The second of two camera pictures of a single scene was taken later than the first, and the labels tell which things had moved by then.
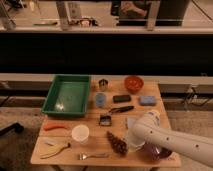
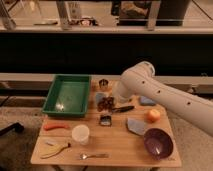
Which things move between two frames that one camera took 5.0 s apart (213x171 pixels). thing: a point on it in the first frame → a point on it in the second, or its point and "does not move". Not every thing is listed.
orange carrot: [52, 126] does not move
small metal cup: [102, 84] does not move
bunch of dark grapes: [117, 144] → [106, 104]
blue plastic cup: [100, 99] does not move
